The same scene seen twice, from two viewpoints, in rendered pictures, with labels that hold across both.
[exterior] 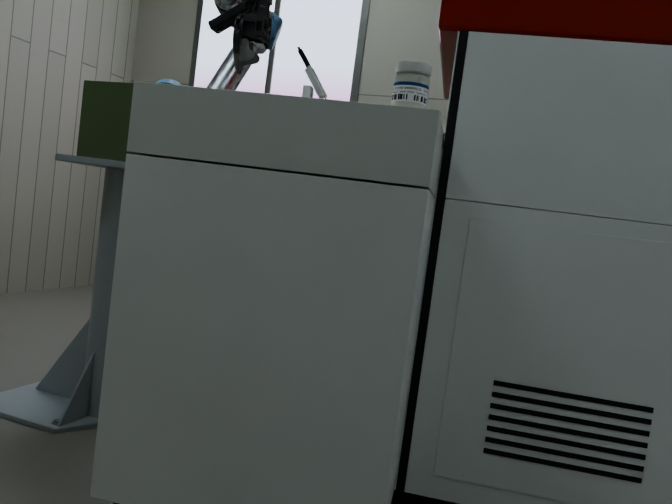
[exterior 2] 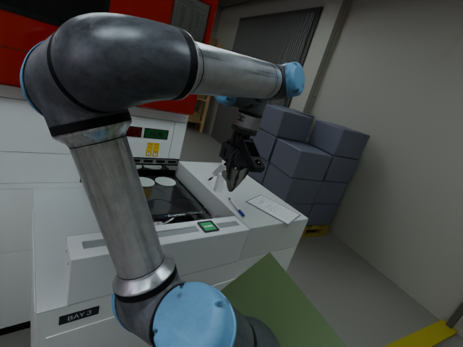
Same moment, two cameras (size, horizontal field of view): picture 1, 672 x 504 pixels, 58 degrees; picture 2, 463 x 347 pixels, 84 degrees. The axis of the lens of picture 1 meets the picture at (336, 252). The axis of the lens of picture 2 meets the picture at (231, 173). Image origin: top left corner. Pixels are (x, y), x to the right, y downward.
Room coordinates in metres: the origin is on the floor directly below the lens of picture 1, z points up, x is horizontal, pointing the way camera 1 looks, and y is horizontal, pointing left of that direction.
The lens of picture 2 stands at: (2.32, 0.81, 1.43)
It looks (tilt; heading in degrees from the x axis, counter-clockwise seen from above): 19 degrees down; 219
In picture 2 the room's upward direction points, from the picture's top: 16 degrees clockwise
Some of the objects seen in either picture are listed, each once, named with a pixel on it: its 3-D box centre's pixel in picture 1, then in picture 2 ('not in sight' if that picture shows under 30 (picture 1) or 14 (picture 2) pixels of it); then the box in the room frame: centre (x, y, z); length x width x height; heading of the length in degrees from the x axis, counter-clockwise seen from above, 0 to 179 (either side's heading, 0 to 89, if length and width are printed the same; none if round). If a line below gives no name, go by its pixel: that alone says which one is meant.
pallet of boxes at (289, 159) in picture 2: not in sight; (284, 164); (-0.55, -0.70, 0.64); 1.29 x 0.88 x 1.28; 71
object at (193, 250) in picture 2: not in sight; (169, 250); (1.86, 0.29, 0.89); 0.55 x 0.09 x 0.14; 169
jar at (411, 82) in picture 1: (410, 89); not in sight; (1.22, -0.11, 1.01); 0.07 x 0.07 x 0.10
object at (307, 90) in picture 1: (314, 94); (218, 175); (1.51, 0.10, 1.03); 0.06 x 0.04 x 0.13; 79
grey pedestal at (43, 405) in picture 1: (93, 285); not in sight; (1.98, 0.78, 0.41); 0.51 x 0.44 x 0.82; 71
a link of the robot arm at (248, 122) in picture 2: not in sight; (247, 122); (1.69, 0.31, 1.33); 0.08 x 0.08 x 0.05
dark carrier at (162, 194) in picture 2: not in sight; (151, 193); (1.73, -0.05, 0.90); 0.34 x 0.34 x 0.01; 79
